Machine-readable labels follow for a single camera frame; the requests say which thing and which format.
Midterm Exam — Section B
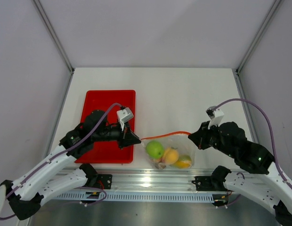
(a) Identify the right aluminium frame post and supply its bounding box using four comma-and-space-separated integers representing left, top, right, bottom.
235, 0, 284, 76

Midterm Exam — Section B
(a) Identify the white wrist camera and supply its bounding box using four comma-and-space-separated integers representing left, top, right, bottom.
116, 107, 134, 131
206, 106, 224, 129

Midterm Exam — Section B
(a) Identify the left aluminium frame post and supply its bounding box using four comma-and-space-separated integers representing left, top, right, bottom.
32, 0, 74, 73

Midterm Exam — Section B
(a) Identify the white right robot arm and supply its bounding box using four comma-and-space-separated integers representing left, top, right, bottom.
188, 122, 292, 226

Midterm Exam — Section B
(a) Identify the brown kiwi fruit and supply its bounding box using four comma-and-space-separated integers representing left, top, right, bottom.
155, 162, 167, 170

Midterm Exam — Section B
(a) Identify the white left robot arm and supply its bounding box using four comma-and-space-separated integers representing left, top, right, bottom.
2, 106, 141, 220

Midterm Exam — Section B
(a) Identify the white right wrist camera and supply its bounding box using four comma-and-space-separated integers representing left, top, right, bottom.
206, 106, 224, 129

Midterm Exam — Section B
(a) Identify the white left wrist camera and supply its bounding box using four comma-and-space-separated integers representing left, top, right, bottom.
116, 107, 134, 131

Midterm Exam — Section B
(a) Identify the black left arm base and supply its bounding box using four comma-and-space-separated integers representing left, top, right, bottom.
79, 164, 113, 190

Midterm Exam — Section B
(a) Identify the white slotted cable duct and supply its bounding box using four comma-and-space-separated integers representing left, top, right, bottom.
54, 191, 214, 203

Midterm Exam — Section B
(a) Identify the green apple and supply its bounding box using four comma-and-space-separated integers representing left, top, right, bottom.
146, 140, 164, 159

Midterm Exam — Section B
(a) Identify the yellow green mango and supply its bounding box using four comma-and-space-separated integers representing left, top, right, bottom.
172, 154, 192, 169

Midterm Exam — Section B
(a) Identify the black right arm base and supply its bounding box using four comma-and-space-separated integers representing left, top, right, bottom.
191, 166, 232, 192

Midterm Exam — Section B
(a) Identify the red plastic tray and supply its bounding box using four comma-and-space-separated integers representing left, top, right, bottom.
76, 90, 136, 164

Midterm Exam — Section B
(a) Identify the clear zip top bag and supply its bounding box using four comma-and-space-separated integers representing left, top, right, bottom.
141, 131, 196, 170

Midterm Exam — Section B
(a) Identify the aluminium front rail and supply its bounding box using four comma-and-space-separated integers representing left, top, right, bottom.
27, 168, 284, 195

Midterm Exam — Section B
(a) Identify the orange fruit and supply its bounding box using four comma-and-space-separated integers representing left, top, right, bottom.
162, 147, 179, 165

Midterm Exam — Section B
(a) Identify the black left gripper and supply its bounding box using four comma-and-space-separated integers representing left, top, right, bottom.
93, 119, 141, 149

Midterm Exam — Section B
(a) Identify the aluminium frame post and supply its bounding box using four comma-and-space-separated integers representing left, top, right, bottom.
235, 0, 284, 76
32, 0, 74, 73

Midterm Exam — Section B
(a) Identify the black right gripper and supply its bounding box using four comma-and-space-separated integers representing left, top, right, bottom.
187, 120, 235, 158

